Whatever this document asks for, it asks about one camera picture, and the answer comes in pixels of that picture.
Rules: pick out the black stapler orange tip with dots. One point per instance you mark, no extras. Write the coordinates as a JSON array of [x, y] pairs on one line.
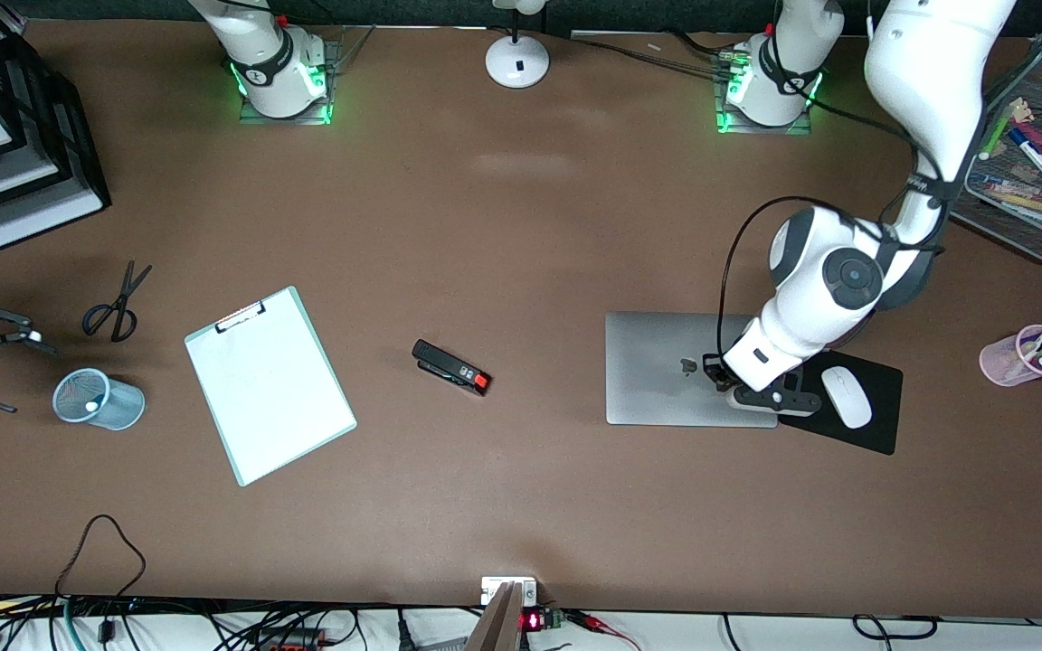
[[449, 366]]

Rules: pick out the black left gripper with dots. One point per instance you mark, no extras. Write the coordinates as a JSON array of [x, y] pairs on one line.
[[715, 370]]

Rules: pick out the white paper sheet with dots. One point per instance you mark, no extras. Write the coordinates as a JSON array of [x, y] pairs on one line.
[[277, 398]]

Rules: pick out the wooden camera post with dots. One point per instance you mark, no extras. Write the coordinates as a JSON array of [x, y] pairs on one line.
[[498, 624]]

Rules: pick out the black mouse pad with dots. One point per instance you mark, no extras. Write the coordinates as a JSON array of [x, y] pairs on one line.
[[883, 416]]

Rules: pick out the blue marker in organiser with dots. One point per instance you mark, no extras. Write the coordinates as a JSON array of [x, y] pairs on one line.
[[1038, 161]]

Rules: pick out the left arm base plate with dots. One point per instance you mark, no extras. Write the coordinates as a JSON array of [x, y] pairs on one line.
[[801, 127]]

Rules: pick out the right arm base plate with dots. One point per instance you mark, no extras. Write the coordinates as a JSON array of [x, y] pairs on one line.
[[254, 116]]

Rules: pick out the black stacked paper trays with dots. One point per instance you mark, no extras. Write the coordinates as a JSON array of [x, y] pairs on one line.
[[33, 217]]

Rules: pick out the orange black power strip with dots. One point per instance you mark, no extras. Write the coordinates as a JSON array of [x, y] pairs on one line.
[[290, 640]]

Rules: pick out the pink translucent cup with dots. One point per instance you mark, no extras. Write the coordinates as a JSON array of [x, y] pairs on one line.
[[1000, 362]]

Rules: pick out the circuit board red display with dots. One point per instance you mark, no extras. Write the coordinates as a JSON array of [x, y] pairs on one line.
[[544, 620]]

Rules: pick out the silver laptop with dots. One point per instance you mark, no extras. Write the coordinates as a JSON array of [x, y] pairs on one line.
[[648, 371]]

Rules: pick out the white lamp base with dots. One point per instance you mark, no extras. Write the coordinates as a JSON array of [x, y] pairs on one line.
[[517, 63]]

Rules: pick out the pale green clipboard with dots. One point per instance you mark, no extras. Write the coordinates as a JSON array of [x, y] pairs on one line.
[[213, 411]]

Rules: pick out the white computer mouse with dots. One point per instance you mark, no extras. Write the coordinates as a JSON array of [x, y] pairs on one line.
[[847, 402]]

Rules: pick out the white small box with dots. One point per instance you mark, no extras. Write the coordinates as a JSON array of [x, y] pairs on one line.
[[494, 588]]

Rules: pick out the blue mesh pen cup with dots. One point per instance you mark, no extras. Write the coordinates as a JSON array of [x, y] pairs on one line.
[[123, 407]]

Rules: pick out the green marker in organiser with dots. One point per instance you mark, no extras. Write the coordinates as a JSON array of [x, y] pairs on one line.
[[999, 134]]

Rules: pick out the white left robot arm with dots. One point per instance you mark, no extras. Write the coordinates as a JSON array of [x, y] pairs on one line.
[[928, 63]]

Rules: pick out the black blue scissors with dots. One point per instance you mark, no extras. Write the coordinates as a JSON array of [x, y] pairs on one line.
[[124, 298]]

